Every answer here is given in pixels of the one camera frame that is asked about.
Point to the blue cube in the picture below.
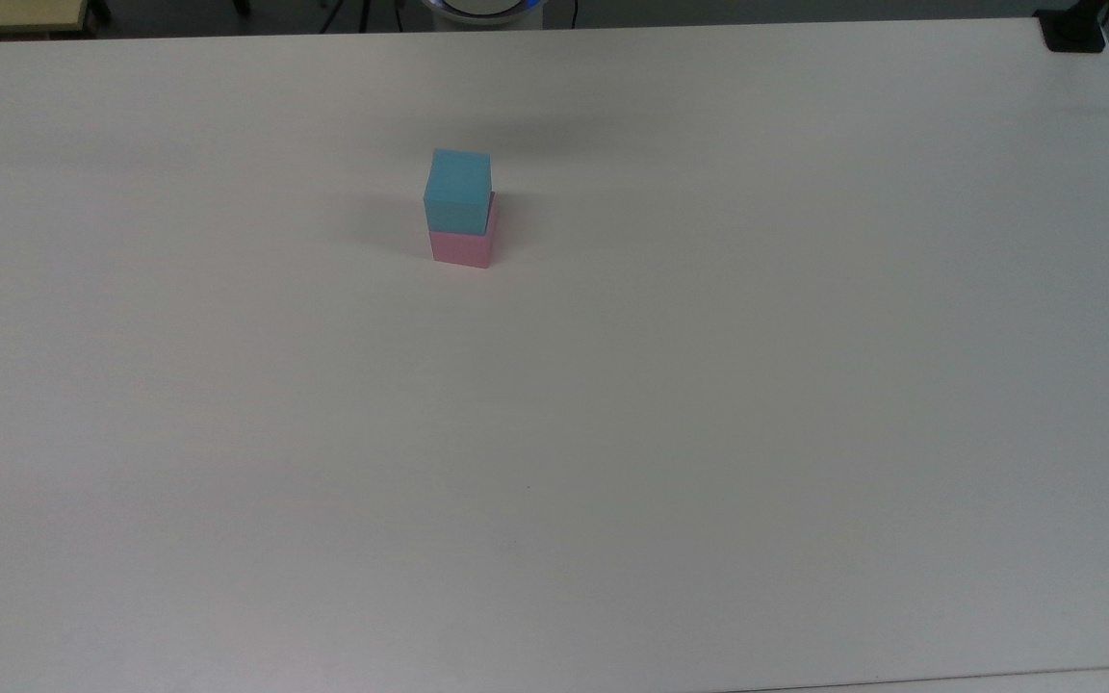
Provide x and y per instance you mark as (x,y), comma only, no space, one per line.
(458,191)

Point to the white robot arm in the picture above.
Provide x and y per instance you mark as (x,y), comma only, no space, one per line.
(482,7)

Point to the pink cube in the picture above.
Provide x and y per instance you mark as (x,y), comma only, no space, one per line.
(463,249)

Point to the light wooden board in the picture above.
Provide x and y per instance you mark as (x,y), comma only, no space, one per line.
(11,13)

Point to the black table clamp mount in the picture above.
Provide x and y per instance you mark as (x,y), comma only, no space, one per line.
(1072,31)

